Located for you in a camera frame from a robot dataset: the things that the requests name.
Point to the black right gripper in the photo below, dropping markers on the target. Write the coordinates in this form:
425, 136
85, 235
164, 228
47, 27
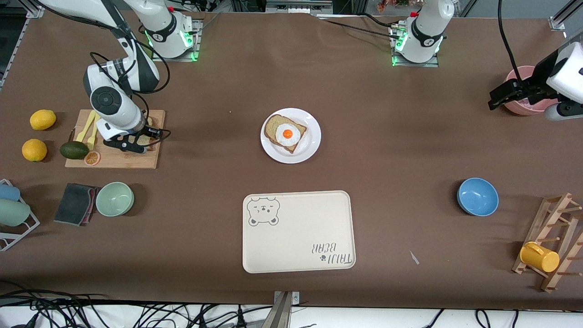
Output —
146, 129

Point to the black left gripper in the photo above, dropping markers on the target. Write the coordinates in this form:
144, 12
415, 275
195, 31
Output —
538, 79

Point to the plain brown bread slice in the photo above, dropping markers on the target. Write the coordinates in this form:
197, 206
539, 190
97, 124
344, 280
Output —
151, 124

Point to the fried egg toy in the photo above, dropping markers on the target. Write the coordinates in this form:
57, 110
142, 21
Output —
287, 134

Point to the white round plate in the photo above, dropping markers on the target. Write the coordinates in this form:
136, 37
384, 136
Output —
310, 146

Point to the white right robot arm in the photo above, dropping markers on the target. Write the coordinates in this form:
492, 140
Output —
114, 100

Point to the pink bowl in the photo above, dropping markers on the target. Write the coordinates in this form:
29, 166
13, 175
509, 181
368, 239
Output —
524, 110

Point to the bamboo cutting board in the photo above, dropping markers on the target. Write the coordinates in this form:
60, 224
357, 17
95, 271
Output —
114, 160

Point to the translucent crystal pieces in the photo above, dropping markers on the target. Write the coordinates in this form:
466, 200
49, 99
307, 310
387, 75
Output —
536, 106

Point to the orange fruit slice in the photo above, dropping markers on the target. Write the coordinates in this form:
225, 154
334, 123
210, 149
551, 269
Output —
92, 158

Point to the yellow plastic fork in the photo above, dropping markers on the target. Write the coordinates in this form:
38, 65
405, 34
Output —
92, 136

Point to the yellow plastic knife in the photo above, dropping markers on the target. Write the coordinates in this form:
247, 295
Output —
84, 131

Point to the mint green bowl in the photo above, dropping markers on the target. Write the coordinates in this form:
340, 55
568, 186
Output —
115, 199

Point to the dark green avocado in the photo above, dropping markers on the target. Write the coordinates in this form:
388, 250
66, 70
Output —
74, 150

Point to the grey pink folded cloth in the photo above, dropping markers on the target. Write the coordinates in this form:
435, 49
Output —
73, 204

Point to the yellow lemon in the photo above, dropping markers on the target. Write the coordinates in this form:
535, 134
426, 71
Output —
43, 120
34, 150

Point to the blue bowl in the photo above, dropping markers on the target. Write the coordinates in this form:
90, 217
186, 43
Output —
477, 197

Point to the light blue cup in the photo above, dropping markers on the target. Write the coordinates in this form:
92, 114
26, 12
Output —
8, 192

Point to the pale green cup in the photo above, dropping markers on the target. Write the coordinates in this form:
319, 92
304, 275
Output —
12, 212

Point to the wooden peg rack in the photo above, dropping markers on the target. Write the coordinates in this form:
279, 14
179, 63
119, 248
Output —
562, 237

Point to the colourful artificial flowers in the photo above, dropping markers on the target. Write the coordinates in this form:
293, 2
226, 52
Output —
394, 4

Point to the yellow mug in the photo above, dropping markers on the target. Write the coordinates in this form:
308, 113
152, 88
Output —
539, 258

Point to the beige bear print tray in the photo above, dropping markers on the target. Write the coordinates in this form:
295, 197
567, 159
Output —
298, 232

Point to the small white paper scrap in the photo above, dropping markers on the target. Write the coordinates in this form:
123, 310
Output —
414, 257

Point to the aluminium frame rail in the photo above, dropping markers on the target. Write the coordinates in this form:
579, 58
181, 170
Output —
298, 6
34, 11
565, 16

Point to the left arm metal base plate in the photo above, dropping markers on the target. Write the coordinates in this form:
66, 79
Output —
414, 65

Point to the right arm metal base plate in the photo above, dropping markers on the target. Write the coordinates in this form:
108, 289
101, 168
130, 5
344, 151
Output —
198, 51

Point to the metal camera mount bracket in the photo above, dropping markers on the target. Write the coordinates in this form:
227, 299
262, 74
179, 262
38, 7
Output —
282, 314

